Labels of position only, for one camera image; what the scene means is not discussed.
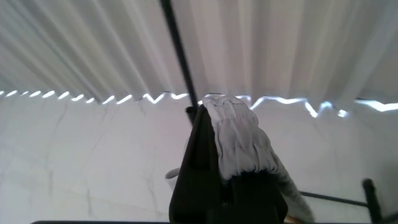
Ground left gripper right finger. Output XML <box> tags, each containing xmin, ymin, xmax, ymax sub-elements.
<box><xmin>229</xmin><ymin>169</ymin><xmax>289</xmax><ymax>223</ymax></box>

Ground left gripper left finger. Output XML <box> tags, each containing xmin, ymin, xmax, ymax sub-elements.
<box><xmin>169</xmin><ymin>104</ymin><xmax>229</xmax><ymax>223</ymax></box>

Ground pale grey shorts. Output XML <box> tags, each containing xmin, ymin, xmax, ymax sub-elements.
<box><xmin>164</xmin><ymin>95</ymin><xmax>315</xmax><ymax>223</ymax></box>

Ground black clothes rack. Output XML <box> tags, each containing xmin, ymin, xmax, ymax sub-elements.
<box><xmin>160</xmin><ymin>0</ymin><xmax>398</xmax><ymax>223</ymax></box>

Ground white curtain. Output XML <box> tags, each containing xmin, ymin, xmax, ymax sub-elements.
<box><xmin>0</xmin><ymin>0</ymin><xmax>398</xmax><ymax>113</ymax></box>

